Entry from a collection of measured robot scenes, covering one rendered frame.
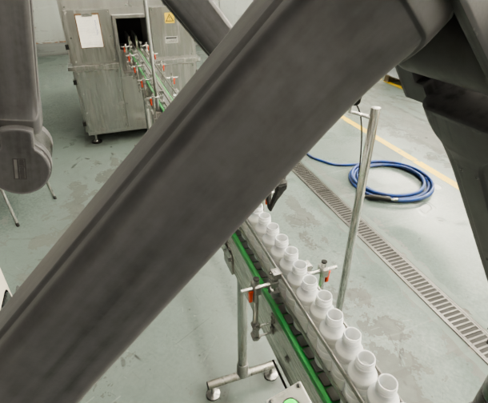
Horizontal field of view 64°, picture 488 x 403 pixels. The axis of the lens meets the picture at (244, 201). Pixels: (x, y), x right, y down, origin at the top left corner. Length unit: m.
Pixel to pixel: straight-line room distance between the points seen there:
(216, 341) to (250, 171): 2.19
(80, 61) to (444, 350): 4.06
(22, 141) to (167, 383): 1.77
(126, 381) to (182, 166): 2.14
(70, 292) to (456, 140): 0.22
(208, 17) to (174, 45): 4.04
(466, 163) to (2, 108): 0.54
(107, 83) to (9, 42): 4.06
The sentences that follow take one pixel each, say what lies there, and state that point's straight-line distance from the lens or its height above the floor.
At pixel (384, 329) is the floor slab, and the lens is 2.52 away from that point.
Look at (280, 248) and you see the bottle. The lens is 1.11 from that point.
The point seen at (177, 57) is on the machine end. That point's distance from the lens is 4.69.
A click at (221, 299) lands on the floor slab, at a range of 2.55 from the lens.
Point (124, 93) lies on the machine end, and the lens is 4.68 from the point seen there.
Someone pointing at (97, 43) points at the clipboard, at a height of 1.09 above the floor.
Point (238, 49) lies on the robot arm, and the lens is 0.16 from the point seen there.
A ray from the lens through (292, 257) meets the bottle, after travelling 1.06.
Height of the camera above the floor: 1.83
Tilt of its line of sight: 32 degrees down
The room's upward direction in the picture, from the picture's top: straight up
